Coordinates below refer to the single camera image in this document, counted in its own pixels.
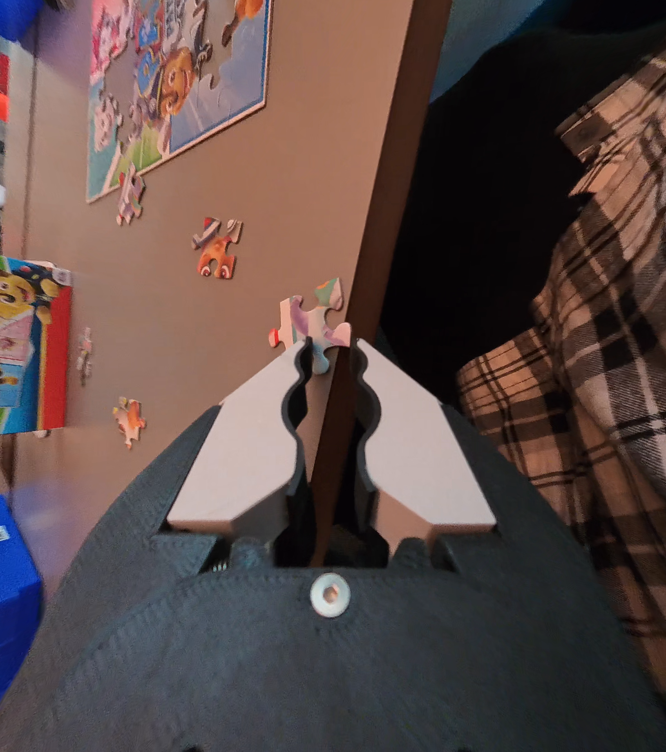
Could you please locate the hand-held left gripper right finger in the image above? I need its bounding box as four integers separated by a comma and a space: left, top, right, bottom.
349, 338, 498, 556

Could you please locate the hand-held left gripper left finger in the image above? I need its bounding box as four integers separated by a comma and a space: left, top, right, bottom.
166, 338, 314, 534

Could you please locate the pastel jigsaw puzzle piece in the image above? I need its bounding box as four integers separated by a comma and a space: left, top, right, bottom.
268, 278, 353, 375

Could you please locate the assembled jigsaw puzzle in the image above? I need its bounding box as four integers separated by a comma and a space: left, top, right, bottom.
86, 0, 275, 204

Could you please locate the grey desk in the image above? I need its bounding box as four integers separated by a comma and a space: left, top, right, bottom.
0, 0, 454, 594

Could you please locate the orange striped jigsaw puzzle piece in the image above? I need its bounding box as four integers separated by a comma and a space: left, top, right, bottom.
192, 217, 244, 280

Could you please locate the plaid shirt person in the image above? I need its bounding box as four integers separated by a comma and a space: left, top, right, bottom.
456, 12, 666, 752

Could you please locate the cartoon puzzle box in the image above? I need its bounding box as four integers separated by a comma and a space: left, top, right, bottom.
0, 246, 73, 439

